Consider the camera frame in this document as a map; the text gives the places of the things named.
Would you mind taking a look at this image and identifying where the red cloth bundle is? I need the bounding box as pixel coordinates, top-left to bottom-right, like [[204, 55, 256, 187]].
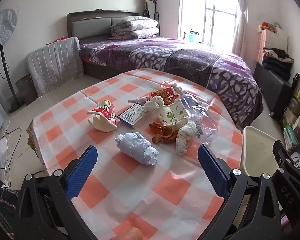
[[259, 22, 275, 32]]

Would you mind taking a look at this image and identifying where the orange peel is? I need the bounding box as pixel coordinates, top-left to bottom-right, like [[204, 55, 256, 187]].
[[150, 121, 179, 144]]

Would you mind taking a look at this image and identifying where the leaf print paper cup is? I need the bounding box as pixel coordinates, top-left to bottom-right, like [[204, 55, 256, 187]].
[[157, 99, 188, 127]]

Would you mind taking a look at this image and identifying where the window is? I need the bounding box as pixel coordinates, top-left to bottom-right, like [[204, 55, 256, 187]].
[[179, 0, 243, 48]]

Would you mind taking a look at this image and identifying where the white tissue wad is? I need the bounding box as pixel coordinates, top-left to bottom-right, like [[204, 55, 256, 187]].
[[144, 96, 165, 113]]

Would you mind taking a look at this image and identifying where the person's left hand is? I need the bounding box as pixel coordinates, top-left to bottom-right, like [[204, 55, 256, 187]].
[[114, 227, 143, 240]]

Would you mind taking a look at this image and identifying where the standing fan with plastic cover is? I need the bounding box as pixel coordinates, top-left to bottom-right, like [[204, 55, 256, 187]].
[[0, 8, 24, 113]]

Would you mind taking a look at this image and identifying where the short lavender foam strip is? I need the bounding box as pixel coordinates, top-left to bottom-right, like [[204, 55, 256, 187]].
[[128, 95, 152, 104]]

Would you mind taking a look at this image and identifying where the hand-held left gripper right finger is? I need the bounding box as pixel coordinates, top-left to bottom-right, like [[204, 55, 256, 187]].
[[197, 144, 282, 240]]

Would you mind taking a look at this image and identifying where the black coat rack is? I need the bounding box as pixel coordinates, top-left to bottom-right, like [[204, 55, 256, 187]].
[[142, 1, 161, 37]]

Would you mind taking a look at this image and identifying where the black bag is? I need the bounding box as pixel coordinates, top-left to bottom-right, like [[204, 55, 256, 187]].
[[291, 74, 300, 90]]

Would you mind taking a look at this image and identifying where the white cabinet pink curtain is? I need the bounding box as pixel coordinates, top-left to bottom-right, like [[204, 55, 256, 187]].
[[256, 27, 289, 64]]

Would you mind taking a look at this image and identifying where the blue white cardboard box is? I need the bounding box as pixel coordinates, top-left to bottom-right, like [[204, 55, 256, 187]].
[[117, 103, 150, 128]]

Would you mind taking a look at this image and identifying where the clear plastic bag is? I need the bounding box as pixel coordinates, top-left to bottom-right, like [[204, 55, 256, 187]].
[[181, 93, 219, 145]]

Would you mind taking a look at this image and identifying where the white tissue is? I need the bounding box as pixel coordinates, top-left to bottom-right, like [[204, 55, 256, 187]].
[[175, 120, 198, 155]]

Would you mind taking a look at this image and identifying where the crushed red white cup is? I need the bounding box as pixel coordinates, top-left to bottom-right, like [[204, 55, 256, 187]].
[[87, 100, 118, 132]]

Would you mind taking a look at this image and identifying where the torn red noodle packet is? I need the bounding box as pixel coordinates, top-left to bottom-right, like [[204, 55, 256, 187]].
[[149, 88, 182, 105]]

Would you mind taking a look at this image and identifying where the grey checked cover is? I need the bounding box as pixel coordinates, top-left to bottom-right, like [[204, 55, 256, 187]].
[[25, 36, 85, 98]]

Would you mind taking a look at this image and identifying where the white paper ball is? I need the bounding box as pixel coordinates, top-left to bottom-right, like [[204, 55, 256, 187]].
[[115, 132, 159, 166]]

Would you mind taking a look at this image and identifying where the pile of dark clothes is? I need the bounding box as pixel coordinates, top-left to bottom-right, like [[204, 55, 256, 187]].
[[261, 47, 295, 80]]

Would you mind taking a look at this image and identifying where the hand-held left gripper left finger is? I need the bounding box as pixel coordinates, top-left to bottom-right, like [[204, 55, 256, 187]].
[[14, 145, 98, 240]]

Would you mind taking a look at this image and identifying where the folded white patterned quilt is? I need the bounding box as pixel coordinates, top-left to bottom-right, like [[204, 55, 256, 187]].
[[111, 16, 160, 39]]

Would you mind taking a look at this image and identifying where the orange white checked tablecloth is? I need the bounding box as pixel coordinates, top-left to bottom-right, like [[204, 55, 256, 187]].
[[27, 67, 243, 240]]

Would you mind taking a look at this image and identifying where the stack of paper folders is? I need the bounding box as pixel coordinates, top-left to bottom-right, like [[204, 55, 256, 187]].
[[282, 125, 300, 151]]

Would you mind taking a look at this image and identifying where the dark plaid cloth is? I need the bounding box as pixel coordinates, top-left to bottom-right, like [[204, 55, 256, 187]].
[[0, 186, 18, 240]]

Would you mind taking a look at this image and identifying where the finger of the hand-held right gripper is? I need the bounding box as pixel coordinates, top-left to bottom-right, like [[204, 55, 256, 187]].
[[272, 140, 296, 173]]

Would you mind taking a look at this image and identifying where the white power strip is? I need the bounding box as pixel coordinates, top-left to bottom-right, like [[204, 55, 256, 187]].
[[0, 134, 10, 153]]

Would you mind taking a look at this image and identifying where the dark bed frame grey headboard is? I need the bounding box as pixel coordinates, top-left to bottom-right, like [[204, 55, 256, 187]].
[[67, 10, 140, 80]]

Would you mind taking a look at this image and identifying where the bed with purple blanket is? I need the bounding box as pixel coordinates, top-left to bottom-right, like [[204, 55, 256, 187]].
[[79, 37, 264, 128]]

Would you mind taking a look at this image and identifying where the black storage bench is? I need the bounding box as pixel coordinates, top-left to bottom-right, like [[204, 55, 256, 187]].
[[254, 62, 294, 119]]

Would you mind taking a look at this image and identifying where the white plastic bin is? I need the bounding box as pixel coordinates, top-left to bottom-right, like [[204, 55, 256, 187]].
[[241, 125, 282, 180]]

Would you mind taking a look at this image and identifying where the brown waste basket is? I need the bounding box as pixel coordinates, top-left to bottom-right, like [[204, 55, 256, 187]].
[[15, 75, 38, 106]]

